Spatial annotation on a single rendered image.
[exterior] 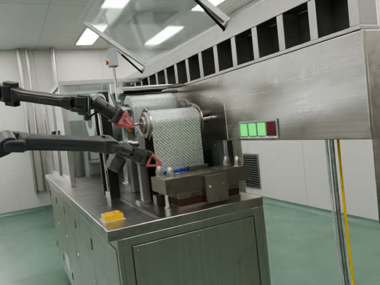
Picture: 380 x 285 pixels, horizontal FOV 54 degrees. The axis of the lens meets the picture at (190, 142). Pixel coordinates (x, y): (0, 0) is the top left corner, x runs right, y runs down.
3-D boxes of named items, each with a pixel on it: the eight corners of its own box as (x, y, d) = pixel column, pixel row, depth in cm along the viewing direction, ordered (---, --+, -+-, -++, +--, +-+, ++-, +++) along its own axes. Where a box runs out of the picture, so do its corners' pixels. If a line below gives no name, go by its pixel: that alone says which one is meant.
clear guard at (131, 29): (82, 21, 243) (83, 20, 243) (146, 65, 261) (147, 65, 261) (129, -57, 148) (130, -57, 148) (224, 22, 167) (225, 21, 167)
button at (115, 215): (101, 219, 148) (100, 213, 148) (119, 215, 151) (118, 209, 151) (106, 222, 142) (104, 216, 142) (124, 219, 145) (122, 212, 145)
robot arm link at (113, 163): (112, 143, 149) (104, 135, 156) (99, 168, 150) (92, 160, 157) (136, 152, 157) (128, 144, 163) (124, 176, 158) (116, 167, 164)
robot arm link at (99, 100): (87, 106, 161) (95, 95, 160) (89, 102, 167) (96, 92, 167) (102, 115, 163) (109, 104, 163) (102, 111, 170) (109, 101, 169)
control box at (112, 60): (105, 68, 220) (103, 51, 220) (116, 67, 223) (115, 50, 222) (107, 65, 214) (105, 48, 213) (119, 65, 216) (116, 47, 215)
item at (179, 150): (157, 177, 165) (152, 135, 164) (204, 169, 175) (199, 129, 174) (157, 177, 165) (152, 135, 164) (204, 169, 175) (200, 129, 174)
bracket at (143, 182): (135, 203, 173) (127, 137, 172) (148, 200, 176) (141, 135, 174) (138, 204, 169) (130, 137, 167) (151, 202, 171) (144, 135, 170)
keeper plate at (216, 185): (205, 202, 153) (202, 176, 152) (226, 198, 157) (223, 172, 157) (208, 203, 151) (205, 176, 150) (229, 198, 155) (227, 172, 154)
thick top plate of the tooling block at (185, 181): (152, 190, 160) (150, 176, 160) (232, 175, 177) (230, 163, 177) (166, 195, 145) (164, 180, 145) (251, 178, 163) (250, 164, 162)
